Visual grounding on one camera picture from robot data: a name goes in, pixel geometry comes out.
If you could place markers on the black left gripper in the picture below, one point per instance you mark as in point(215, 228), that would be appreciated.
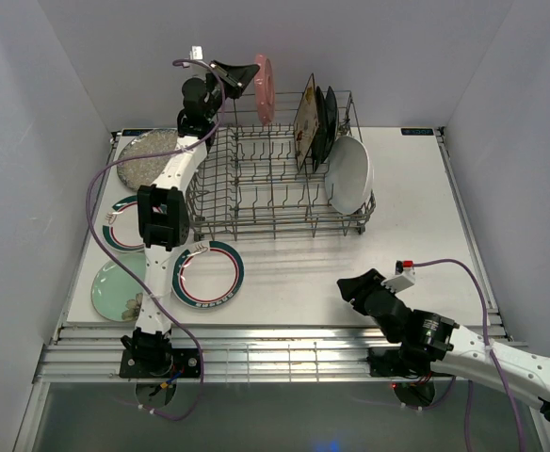
point(238, 76)

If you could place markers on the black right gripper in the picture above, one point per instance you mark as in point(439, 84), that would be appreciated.
point(357, 287)

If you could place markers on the pink dotted scalloped plate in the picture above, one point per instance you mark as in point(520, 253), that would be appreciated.
point(264, 91)

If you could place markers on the cream floral square plate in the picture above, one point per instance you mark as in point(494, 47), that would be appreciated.
point(305, 123)

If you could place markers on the black floral square plate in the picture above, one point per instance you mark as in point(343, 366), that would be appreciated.
point(320, 138)

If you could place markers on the grey wire dish rack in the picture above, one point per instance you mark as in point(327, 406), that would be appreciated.
point(250, 185)

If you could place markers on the white oval plate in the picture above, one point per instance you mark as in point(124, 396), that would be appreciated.
point(349, 179)

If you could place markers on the white plate steam logo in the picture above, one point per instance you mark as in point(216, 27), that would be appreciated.
point(207, 275)

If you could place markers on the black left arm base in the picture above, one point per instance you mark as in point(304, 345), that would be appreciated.
point(152, 356)

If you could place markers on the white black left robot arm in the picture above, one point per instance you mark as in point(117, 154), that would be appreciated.
point(163, 220)

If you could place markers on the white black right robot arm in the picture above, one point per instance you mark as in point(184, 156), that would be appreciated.
point(427, 343)

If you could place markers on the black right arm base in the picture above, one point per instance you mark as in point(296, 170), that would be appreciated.
point(405, 362)

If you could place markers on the dark logo sticker left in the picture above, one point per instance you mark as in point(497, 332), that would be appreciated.
point(134, 132)

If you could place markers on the dark logo sticker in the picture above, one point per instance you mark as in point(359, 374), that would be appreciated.
point(134, 132)
point(415, 131)

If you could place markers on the speckled brown round plate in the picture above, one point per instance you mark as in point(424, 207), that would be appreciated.
point(147, 164)

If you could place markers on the dark logo sticker right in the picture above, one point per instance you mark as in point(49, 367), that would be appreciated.
point(415, 131)

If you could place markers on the white plate green red rim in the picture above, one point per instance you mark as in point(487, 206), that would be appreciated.
point(120, 228)

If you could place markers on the mint green flower plate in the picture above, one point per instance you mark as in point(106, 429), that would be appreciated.
point(115, 295)

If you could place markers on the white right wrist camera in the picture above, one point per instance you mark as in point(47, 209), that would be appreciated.
point(403, 279)

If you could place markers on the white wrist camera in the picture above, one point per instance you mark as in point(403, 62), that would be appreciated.
point(403, 279)
point(196, 53)

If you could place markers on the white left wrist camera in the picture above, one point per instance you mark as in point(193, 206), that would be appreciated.
point(196, 53)

